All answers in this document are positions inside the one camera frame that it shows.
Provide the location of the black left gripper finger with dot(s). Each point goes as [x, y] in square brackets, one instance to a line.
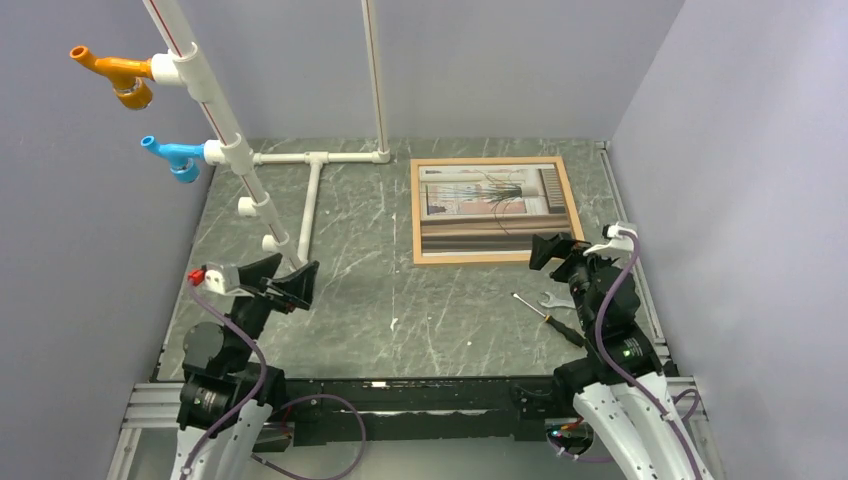
[252, 276]
[294, 291]

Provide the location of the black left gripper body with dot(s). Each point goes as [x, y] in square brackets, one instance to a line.
[250, 311]

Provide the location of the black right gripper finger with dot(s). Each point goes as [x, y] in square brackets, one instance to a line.
[567, 246]
[544, 249]

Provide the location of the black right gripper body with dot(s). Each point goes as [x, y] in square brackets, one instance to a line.
[584, 266]

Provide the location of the black yellow screwdriver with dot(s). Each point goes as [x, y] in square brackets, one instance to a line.
[570, 334]

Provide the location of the wooden picture frame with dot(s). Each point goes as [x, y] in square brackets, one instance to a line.
[487, 210]

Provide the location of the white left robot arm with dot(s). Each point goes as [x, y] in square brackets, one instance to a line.
[229, 389]

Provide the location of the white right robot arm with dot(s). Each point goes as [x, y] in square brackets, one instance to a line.
[619, 389]

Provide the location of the silver open-end wrench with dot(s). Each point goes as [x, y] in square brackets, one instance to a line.
[551, 301]

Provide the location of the blue pipe fitting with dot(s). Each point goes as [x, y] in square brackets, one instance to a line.
[181, 158]

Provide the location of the white pvc pipe rack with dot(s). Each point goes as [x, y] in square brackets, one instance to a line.
[185, 64]

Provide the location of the orange pipe fitting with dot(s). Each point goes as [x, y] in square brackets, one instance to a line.
[126, 76]

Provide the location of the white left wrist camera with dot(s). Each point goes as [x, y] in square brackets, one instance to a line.
[222, 279]

